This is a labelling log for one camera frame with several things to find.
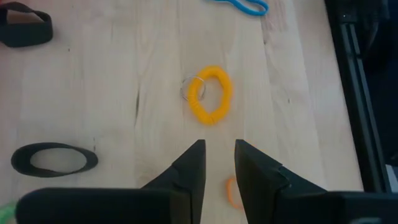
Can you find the orange rubber band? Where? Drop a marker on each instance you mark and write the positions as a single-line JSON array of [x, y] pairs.
[[229, 193]]

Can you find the black rectangular block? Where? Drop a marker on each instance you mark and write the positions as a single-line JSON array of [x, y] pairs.
[[91, 160]]

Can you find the wide black rubber band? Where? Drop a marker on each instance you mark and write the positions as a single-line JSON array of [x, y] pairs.
[[28, 35]]

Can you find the blue rubber band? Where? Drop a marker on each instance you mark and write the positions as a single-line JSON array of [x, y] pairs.
[[250, 13]]

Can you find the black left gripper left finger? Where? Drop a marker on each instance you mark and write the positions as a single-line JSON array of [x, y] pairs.
[[140, 205]]

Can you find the yellow spiral wrist coil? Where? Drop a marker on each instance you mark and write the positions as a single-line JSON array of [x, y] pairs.
[[226, 93]]

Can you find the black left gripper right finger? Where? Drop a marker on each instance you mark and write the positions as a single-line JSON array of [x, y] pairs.
[[295, 205]]

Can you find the green spiral wrist coil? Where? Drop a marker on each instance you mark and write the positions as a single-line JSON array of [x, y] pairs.
[[6, 214]]

